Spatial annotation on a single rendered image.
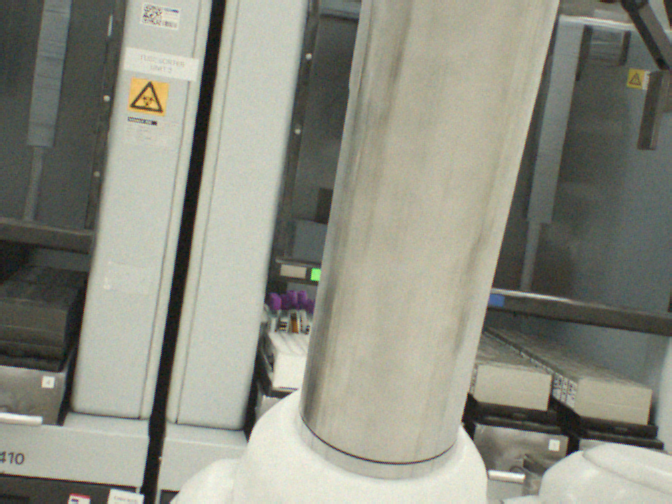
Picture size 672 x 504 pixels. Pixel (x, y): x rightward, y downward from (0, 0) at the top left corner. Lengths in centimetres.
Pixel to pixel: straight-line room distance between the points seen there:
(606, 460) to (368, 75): 32
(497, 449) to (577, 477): 103
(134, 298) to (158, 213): 13
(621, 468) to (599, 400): 114
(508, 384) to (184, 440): 48
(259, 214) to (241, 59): 22
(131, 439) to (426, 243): 117
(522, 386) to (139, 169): 64
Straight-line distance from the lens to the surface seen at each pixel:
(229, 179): 190
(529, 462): 167
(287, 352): 188
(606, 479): 87
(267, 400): 184
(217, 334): 191
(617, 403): 203
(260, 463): 82
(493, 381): 197
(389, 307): 73
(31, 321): 190
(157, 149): 189
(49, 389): 184
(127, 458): 185
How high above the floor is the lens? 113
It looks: 3 degrees down
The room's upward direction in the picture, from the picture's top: 9 degrees clockwise
